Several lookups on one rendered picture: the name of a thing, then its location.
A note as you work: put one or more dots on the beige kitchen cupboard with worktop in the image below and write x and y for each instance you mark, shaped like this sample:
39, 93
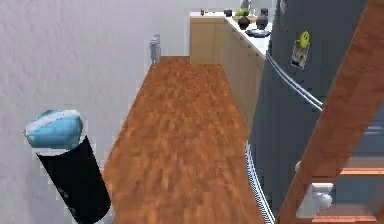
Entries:
240, 63

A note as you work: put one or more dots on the dark grey fridge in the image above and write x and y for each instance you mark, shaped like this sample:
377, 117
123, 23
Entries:
286, 110

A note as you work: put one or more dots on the dark blue flat dish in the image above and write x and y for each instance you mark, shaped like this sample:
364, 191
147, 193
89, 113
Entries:
257, 33

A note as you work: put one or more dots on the dark round vase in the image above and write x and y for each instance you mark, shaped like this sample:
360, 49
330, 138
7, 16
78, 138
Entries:
243, 22

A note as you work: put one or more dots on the small black cup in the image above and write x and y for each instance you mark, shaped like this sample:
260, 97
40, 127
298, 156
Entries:
228, 12

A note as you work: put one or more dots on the yellow round fridge magnet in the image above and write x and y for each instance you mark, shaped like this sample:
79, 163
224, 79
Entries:
304, 38

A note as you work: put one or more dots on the brown wooden door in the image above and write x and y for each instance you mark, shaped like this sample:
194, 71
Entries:
336, 133

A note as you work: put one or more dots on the grey wall fixture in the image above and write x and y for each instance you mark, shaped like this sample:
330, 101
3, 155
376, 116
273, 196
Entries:
155, 50

